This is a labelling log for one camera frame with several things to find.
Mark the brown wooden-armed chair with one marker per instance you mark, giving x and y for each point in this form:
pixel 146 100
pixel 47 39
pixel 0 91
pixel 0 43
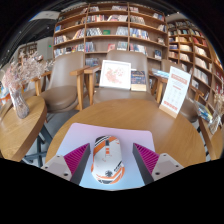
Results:
pixel 65 83

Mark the pastel blue pink mouse pad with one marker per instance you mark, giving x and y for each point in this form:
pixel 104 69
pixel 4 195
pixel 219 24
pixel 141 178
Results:
pixel 80 133

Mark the wooden side table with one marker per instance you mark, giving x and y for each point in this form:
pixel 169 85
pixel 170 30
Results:
pixel 215 143
pixel 20 130

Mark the light blue flat books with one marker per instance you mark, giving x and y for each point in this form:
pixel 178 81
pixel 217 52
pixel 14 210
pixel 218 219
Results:
pixel 160 73

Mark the stack of colourful books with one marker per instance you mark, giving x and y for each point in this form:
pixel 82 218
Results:
pixel 204 111

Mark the white framed floral picture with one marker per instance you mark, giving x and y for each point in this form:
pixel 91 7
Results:
pixel 115 75

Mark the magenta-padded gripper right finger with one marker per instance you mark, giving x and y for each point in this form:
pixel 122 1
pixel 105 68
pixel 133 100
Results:
pixel 147 160

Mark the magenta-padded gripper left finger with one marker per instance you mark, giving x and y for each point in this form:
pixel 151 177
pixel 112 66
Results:
pixel 78 160

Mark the white and orange computer mouse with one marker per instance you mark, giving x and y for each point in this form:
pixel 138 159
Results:
pixel 107 160

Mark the glass vase with beige flowers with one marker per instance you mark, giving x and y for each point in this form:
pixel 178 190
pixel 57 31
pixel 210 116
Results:
pixel 215 123

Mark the distant wooden bookshelf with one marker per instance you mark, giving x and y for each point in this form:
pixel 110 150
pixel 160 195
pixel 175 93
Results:
pixel 28 50

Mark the brown chair holding framed picture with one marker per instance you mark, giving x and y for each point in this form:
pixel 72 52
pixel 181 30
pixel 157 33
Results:
pixel 130 58

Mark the white orange sign, wooden base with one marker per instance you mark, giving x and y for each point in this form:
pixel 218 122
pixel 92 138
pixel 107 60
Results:
pixel 175 90

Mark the glass vase with pink flowers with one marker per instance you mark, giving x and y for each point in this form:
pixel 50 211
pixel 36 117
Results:
pixel 20 103

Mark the wooden bookshelf with yellow poster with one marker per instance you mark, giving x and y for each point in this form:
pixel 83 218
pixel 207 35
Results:
pixel 196 53

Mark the dark blue book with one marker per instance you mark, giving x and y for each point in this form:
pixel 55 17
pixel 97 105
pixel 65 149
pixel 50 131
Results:
pixel 138 80

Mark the wide wooden bookshelf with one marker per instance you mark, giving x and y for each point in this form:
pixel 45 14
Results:
pixel 110 26

